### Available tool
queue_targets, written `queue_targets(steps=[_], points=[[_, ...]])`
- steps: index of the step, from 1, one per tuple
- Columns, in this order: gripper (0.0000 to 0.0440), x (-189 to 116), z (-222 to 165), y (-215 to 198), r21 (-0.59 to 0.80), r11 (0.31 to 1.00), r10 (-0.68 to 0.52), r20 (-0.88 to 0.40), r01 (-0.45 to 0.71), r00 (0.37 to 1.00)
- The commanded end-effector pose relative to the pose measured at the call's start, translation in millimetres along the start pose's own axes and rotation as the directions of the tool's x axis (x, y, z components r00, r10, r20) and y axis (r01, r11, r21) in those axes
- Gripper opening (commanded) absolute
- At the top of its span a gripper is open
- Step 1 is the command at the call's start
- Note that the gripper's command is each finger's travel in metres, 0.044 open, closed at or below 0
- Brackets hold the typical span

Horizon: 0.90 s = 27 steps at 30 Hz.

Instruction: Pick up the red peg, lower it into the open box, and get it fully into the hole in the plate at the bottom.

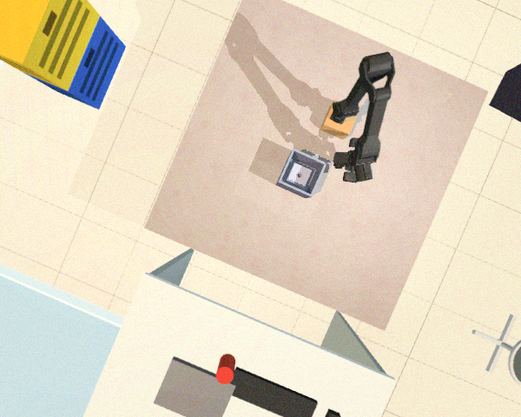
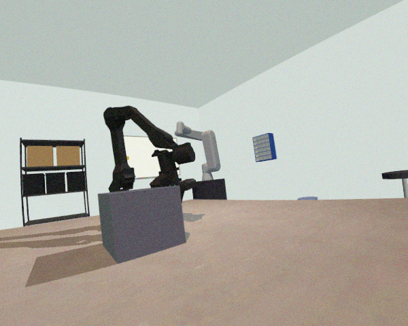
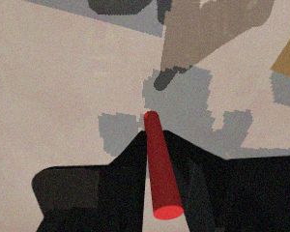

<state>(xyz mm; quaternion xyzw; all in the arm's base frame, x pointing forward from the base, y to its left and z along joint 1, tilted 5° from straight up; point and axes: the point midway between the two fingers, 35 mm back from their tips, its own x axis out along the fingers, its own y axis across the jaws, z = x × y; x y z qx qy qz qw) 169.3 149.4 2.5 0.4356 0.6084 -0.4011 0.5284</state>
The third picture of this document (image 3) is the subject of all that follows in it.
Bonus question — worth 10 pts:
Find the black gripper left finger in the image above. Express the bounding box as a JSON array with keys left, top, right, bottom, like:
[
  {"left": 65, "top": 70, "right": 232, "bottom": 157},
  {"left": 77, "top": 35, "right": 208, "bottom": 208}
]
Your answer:
[{"left": 31, "top": 130, "right": 147, "bottom": 232}]

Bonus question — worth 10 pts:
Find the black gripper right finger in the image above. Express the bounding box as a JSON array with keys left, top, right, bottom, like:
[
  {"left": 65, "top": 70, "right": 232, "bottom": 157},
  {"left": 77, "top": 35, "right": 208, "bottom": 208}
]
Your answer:
[{"left": 163, "top": 130, "right": 290, "bottom": 232}]

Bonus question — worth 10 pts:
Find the red peg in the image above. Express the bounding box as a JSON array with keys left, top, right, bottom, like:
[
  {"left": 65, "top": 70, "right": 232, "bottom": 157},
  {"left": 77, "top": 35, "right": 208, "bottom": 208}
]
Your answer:
[{"left": 143, "top": 111, "right": 184, "bottom": 220}]

